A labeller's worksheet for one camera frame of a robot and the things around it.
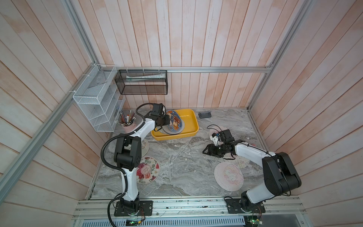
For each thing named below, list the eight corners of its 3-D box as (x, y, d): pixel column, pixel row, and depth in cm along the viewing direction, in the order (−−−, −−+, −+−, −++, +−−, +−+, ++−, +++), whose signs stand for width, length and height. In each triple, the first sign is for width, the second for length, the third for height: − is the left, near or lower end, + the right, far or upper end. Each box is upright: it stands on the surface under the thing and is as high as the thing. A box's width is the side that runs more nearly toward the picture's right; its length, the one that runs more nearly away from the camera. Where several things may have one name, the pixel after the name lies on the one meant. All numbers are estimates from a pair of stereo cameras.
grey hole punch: (198, 118, 117) (199, 116, 115) (198, 113, 120) (198, 111, 119) (211, 118, 117) (211, 116, 115) (210, 113, 120) (210, 111, 119)
